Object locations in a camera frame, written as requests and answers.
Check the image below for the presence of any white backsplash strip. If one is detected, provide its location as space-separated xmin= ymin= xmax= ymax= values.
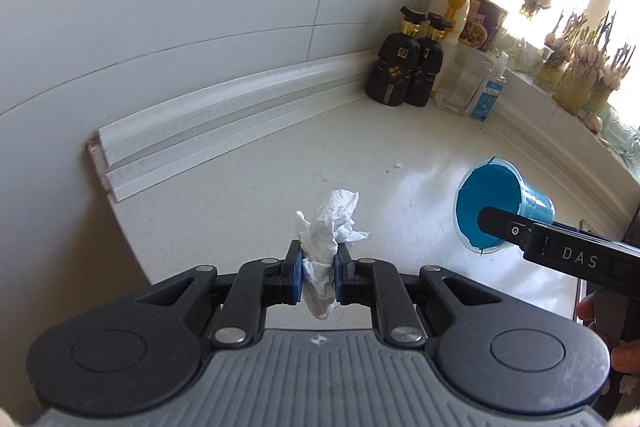
xmin=89 ymin=47 xmax=381 ymax=204

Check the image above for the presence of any clear glass bowl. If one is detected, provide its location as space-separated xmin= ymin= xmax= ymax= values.
xmin=492 ymin=32 xmax=543 ymax=75

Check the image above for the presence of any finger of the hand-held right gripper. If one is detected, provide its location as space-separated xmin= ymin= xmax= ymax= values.
xmin=477 ymin=206 xmax=536 ymax=253

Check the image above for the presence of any person's right hand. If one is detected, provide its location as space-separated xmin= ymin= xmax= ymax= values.
xmin=575 ymin=293 xmax=640 ymax=373

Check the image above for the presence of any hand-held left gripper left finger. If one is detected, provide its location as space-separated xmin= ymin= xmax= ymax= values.
xmin=135 ymin=241 xmax=306 ymax=349

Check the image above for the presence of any small bottle with blue label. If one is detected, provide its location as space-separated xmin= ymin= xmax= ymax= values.
xmin=467 ymin=52 xmax=510 ymax=124

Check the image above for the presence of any black sauce bottle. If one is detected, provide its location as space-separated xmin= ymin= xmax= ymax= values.
xmin=404 ymin=12 xmax=453 ymax=108
xmin=365 ymin=6 xmax=423 ymax=108

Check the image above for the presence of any jar of sprouting garlic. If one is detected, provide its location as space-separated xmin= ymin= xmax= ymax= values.
xmin=552 ymin=12 xmax=601 ymax=116
xmin=582 ymin=39 xmax=631 ymax=115
xmin=531 ymin=9 xmax=571 ymax=88

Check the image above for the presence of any blue plastic cup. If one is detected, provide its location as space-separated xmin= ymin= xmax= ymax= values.
xmin=453 ymin=155 xmax=556 ymax=254

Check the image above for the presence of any white tissue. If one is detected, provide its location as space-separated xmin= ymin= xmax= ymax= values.
xmin=295 ymin=189 xmax=372 ymax=320

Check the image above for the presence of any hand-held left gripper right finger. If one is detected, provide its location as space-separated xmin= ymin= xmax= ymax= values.
xmin=332 ymin=243 xmax=506 ymax=348

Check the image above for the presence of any purple instant noodle cup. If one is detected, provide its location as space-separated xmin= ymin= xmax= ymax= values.
xmin=459 ymin=0 xmax=510 ymax=54

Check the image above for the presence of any clear glass jar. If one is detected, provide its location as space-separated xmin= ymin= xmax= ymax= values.
xmin=597 ymin=104 xmax=640 ymax=158

